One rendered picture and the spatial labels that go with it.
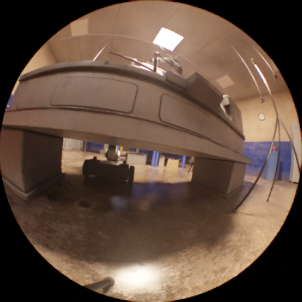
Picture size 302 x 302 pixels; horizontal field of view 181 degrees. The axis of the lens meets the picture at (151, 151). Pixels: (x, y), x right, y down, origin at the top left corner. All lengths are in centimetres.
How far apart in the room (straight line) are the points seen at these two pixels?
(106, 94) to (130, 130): 28
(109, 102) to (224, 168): 115
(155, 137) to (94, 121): 18
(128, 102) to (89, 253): 64
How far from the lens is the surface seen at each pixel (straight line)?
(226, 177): 114
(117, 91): 49
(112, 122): 26
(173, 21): 308
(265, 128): 474
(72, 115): 30
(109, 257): 41
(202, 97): 68
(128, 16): 320
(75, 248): 45
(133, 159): 257
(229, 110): 147
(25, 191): 77
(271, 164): 380
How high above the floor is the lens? 37
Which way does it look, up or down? 1 degrees up
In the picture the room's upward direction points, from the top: 8 degrees clockwise
